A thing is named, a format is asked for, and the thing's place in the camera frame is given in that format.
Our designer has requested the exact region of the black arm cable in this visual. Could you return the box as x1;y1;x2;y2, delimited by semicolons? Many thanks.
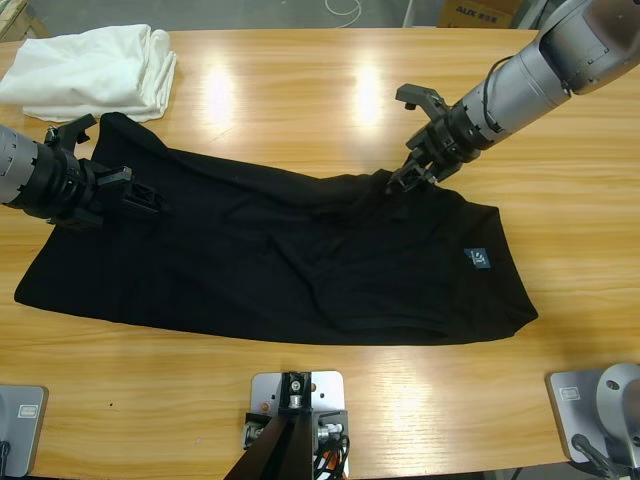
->
481;54;517;135

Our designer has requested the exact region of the silver connector plug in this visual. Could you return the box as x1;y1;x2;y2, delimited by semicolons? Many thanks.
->
317;422;346;444
242;421;267;450

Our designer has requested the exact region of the AUX cardboard box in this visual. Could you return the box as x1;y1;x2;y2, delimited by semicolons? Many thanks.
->
437;0;516;29

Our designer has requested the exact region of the black Unitree polo shirt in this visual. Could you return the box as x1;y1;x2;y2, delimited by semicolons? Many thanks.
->
14;112;540;347

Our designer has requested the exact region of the orange cable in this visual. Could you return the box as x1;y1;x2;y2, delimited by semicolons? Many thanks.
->
313;446;351;480

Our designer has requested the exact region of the dark camera post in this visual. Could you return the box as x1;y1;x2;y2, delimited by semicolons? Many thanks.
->
222;369;315;480

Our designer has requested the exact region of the wooden pallet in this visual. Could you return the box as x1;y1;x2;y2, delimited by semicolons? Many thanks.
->
0;0;51;44

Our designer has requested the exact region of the white mount block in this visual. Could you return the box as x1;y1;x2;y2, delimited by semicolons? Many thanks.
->
249;369;350;480

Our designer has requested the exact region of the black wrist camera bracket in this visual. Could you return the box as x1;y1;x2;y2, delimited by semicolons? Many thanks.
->
395;83;450;122
46;113;98;152

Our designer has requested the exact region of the grey metal leg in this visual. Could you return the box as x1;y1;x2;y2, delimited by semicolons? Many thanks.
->
514;0;549;30

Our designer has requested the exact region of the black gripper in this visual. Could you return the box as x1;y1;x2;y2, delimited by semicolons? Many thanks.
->
22;144;167;232
384;102;496;197

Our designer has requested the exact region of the black cable at mount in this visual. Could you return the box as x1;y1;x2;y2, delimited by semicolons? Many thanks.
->
312;433;352;480

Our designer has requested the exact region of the white folded cloth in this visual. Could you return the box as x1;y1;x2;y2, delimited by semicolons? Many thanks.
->
0;23;179;124

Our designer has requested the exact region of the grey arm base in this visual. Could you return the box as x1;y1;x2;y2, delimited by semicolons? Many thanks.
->
545;362;640;466
0;383;50;479

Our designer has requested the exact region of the white floor cable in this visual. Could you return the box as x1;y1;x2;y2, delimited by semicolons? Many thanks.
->
324;0;362;24

